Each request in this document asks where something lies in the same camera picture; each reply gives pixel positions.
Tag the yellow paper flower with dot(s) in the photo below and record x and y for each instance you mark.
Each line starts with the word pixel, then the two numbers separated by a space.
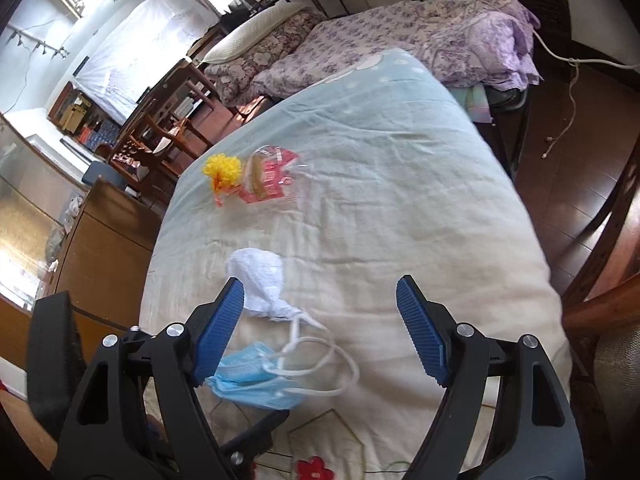
pixel 222 166

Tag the purple floral bed sheet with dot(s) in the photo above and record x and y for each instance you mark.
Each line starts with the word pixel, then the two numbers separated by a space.
pixel 400 35

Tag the folded floral quilt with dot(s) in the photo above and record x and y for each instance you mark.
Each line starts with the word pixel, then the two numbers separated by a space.
pixel 260 57

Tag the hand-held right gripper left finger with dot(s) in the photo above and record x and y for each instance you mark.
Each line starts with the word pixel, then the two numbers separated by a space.
pixel 220 330

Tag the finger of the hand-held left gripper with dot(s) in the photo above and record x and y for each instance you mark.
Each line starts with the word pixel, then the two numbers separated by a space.
pixel 257 437

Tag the dark wooden chair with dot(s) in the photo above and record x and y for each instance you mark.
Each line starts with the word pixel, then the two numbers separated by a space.
pixel 610 240

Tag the white face mask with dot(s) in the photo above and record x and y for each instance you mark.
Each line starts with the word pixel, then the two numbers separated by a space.
pixel 260 280

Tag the clear wrapper with red print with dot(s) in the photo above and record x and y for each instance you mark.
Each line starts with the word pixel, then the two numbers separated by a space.
pixel 270 177

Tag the wooden cabinet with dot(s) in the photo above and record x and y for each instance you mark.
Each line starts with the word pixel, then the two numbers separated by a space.
pixel 100 240

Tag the carved wooden chair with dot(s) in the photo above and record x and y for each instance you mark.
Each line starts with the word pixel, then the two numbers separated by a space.
pixel 170 135

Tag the white pillow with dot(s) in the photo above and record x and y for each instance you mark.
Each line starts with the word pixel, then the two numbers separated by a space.
pixel 245 35

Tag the wooden bookshelf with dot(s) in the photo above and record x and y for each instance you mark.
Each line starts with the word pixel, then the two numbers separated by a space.
pixel 75 115

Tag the blue face mask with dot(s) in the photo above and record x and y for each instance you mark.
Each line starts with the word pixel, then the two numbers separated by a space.
pixel 265 395

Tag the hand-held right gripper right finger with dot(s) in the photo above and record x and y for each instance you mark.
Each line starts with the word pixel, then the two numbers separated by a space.
pixel 425 330

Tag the black stool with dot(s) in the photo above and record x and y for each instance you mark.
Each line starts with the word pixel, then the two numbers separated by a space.
pixel 507 99

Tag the white window cover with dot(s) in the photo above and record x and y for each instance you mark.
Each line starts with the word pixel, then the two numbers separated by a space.
pixel 145 55

